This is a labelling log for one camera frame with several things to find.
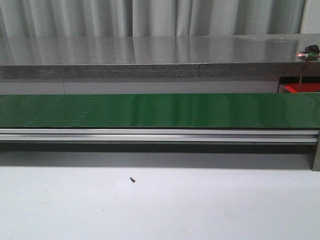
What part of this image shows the grey stone counter shelf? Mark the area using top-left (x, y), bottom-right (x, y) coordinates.
top-left (0, 34), bottom-right (320, 80)

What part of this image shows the green conveyor belt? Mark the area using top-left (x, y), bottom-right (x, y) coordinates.
top-left (0, 93), bottom-right (320, 129)

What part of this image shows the red plastic tray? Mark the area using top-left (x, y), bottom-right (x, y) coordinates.
top-left (284, 83), bottom-right (320, 93)

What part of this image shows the small green circuit board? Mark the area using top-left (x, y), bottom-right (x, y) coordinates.
top-left (297, 51), bottom-right (320, 60)

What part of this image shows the grey white curtain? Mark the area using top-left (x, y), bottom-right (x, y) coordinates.
top-left (0, 0), bottom-right (320, 37)

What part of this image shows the aluminium conveyor frame rail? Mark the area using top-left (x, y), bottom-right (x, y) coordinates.
top-left (0, 128), bottom-right (320, 171)

